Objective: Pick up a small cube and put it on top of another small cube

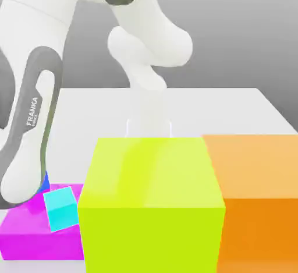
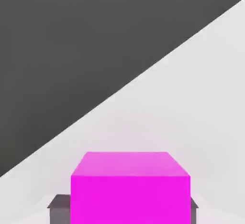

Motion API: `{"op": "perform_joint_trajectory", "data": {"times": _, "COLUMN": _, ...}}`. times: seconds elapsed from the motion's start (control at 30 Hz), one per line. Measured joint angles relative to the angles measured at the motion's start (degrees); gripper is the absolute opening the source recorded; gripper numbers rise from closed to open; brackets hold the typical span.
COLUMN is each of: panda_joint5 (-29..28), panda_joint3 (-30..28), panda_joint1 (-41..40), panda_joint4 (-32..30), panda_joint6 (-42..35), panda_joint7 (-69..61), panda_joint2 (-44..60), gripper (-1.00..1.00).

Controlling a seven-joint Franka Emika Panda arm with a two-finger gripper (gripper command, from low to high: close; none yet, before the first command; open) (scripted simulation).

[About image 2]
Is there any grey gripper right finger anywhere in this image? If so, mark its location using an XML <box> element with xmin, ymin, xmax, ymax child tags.
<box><xmin>190</xmin><ymin>197</ymin><xmax>215</xmax><ymax>224</ymax></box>

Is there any small magenta cube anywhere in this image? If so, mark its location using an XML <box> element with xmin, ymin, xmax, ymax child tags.
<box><xmin>70</xmin><ymin>151</ymin><xmax>191</xmax><ymax>224</ymax></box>

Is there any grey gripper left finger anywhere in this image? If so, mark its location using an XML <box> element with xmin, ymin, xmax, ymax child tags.
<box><xmin>28</xmin><ymin>194</ymin><xmax>72</xmax><ymax>224</ymax></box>

